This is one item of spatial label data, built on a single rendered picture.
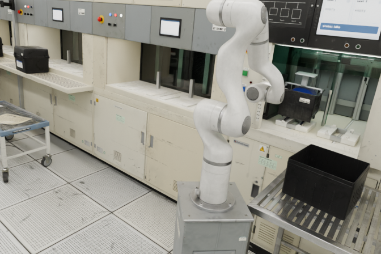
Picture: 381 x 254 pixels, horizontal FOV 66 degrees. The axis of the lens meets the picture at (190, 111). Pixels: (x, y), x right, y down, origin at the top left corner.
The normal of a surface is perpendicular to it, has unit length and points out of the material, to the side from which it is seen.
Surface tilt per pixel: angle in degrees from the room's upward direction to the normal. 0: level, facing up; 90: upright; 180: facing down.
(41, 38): 90
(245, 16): 89
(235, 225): 90
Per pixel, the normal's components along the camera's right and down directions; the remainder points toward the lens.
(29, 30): 0.79, 0.25
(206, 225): 0.13, 0.30
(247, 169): -0.61, 0.18
